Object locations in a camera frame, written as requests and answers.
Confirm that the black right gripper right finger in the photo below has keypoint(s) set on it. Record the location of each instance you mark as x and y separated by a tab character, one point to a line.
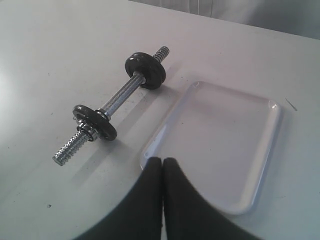
188	216

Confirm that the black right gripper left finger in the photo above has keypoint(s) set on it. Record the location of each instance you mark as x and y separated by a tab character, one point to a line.
139	215

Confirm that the black weight plate tray side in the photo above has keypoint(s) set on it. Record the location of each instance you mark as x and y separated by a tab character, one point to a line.
142	71

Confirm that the black weight plate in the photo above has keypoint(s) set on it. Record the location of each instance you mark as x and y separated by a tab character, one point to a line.
147	62
95	119

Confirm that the white rectangular plastic tray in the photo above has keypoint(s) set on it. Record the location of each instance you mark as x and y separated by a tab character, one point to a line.
221	138

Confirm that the chrome threaded dumbbell bar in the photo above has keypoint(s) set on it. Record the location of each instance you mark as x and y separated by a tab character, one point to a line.
145	71

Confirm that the chrome spin-lock nut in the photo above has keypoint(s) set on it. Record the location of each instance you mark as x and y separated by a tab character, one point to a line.
88	130

